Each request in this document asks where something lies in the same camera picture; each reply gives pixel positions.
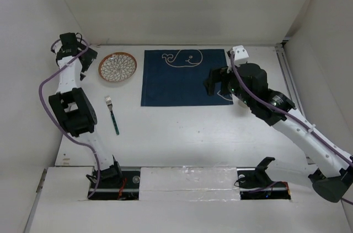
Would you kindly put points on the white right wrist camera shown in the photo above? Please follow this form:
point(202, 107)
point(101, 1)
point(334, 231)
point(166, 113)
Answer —
point(239, 53)

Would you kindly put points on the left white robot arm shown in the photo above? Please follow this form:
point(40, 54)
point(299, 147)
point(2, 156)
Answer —
point(73, 110)

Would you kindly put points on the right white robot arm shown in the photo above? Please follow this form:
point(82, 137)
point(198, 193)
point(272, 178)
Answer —
point(333, 175)

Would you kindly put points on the dark blue printed cloth napkin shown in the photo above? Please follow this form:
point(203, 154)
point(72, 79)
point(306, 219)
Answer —
point(176, 78)

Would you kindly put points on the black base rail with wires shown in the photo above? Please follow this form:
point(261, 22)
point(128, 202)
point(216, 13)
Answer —
point(184, 184)

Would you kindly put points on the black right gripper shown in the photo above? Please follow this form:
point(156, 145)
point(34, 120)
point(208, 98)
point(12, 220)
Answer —
point(215, 75)

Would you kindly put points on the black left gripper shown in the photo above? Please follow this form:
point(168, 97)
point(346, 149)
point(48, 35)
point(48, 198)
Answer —
point(90, 56)

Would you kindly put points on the fork with green handle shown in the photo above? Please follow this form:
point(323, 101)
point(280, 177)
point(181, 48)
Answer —
point(109, 104)

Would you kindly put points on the floral plate with orange rim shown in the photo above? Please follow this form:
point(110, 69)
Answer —
point(117, 67)

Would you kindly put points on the aluminium rail at right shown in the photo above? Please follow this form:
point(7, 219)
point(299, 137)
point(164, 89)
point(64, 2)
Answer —
point(289, 80)

